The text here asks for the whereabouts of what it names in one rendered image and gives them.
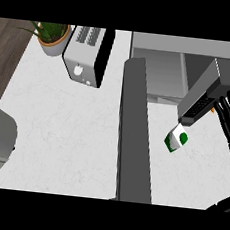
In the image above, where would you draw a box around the silver and black toaster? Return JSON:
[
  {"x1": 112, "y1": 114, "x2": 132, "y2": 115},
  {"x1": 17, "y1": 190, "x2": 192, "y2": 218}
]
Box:
[{"x1": 58, "y1": 24, "x2": 117, "y2": 90}]

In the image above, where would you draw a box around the white and green milk carton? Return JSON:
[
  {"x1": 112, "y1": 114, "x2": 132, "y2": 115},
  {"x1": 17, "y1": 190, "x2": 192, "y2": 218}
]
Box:
[{"x1": 162, "y1": 121, "x2": 191, "y2": 156}]

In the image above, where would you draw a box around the grey microwave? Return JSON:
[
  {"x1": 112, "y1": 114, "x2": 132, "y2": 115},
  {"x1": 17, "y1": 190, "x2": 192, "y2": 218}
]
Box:
[{"x1": 123, "y1": 31, "x2": 230, "y2": 132}]

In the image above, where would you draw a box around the dark grey microwave door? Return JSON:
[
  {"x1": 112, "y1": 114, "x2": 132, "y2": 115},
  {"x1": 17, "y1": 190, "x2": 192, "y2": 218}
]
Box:
[{"x1": 109, "y1": 55, "x2": 168, "y2": 205}]

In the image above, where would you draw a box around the green plant in white pot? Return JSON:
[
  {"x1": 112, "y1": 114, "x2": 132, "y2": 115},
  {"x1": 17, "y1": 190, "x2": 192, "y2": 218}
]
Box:
[{"x1": 15, "y1": 19, "x2": 73, "y2": 59}]

